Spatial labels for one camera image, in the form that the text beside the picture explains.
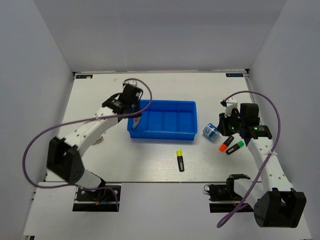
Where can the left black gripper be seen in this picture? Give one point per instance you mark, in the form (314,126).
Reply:
(138,103)

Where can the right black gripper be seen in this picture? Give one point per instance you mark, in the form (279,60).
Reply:
(222,124)

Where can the green correction tape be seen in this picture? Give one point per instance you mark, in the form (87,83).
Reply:
(136,121)

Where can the green cap highlighter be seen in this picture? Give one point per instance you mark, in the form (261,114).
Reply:
(235,147)

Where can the orange cap highlighter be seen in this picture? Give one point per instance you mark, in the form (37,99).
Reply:
(226,143)

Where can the yellow cap highlighter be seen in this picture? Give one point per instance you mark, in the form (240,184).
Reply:
(180,161)

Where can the pink correction tape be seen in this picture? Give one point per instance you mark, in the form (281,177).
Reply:
(100,139)

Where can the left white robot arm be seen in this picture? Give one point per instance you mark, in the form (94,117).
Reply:
(65,154)

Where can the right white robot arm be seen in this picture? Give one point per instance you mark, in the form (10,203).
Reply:
(275,204)

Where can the blue plastic divided tray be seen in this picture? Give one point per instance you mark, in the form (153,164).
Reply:
(166,120)

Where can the right blue corner label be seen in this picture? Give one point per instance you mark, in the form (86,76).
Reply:
(234,75)

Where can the blue corner label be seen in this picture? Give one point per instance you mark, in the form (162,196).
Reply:
(84,76)
(234,75)

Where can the left blue corner label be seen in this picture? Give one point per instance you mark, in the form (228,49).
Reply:
(84,76)

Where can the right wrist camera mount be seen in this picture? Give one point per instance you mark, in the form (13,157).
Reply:
(229,105)

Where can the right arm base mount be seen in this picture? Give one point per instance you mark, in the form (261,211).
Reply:
(220,199)

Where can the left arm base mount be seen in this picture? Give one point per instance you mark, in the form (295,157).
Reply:
(106,200)

